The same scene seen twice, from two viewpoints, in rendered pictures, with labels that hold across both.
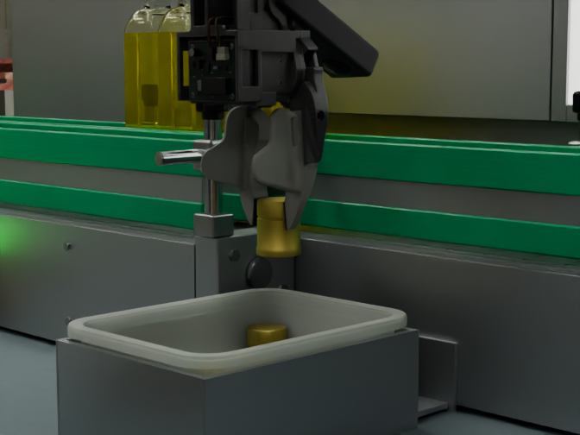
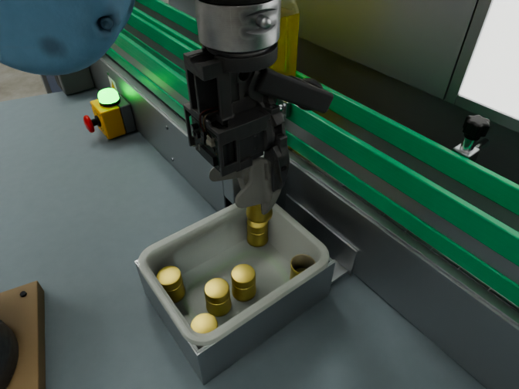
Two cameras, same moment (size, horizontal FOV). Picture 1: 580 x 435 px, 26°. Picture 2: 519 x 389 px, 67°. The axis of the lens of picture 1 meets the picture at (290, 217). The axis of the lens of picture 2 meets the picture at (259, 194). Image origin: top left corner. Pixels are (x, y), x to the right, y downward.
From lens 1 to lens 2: 0.65 m
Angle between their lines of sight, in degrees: 35
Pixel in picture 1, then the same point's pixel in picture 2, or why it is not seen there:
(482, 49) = (411, 38)
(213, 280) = (231, 188)
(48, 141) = (154, 64)
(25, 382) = (146, 211)
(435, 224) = (356, 185)
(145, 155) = not seen: hidden behind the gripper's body
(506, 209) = (401, 201)
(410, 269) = (337, 205)
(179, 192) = not seen: hidden behind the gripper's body
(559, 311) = (419, 276)
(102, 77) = not seen: outside the picture
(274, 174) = (251, 201)
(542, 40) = (453, 47)
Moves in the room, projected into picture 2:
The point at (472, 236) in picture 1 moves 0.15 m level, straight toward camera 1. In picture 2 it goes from (377, 203) to (368, 293)
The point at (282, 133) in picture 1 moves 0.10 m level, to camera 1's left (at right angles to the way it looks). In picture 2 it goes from (257, 175) to (171, 167)
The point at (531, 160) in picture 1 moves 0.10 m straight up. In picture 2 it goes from (425, 188) to (452, 113)
